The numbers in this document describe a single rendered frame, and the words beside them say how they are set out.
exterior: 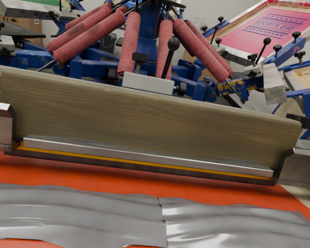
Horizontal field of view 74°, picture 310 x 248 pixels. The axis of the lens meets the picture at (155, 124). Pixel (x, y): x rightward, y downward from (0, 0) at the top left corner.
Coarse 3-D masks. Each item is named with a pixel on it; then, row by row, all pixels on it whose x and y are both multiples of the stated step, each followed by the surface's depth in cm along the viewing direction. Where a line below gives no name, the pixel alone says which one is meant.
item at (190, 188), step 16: (160, 176) 28; (176, 176) 29; (160, 192) 24; (176, 192) 24; (192, 192) 25; (208, 192) 26; (224, 192) 27; (240, 192) 27; (256, 192) 28; (272, 192) 29; (288, 192) 30; (272, 208) 25; (288, 208) 26; (304, 208) 27
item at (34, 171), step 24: (0, 168) 22; (24, 168) 23; (48, 168) 24; (72, 168) 25; (96, 168) 26; (120, 168) 28; (120, 192) 22; (144, 192) 23; (0, 240) 14; (24, 240) 15
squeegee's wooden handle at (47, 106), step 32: (0, 96) 22; (32, 96) 22; (64, 96) 22; (96, 96) 23; (128, 96) 23; (160, 96) 24; (32, 128) 23; (64, 128) 23; (96, 128) 24; (128, 128) 24; (160, 128) 24; (192, 128) 25; (224, 128) 25; (256, 128) 26; (288, 128) 26; (256, 160) 27
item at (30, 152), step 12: (24, 156) 24; (36, 156) 25; (48, 156) 25; (60, 156) 25; (72, 156) 25; (132, 168) 26; (144, 168) 27; (156, 168) 27; (168, 168) 27; (228, 180) 29; (240, 180) 29; (252, 180) 29; (264, 180) 29
